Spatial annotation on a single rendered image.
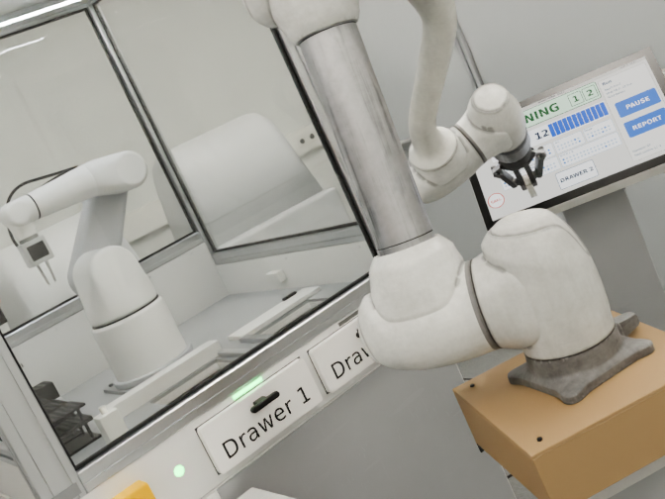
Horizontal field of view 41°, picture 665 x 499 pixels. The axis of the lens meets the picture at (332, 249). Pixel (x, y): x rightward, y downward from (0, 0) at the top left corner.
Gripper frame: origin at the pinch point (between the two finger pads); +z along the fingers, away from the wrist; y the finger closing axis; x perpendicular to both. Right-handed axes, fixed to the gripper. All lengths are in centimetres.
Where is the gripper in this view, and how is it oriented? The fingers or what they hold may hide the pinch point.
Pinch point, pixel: (529, 185)
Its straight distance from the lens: 216.8
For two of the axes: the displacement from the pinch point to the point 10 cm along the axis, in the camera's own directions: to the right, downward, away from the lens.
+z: 3.9, 3.6, 8.5
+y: -9.0, 3.6, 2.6
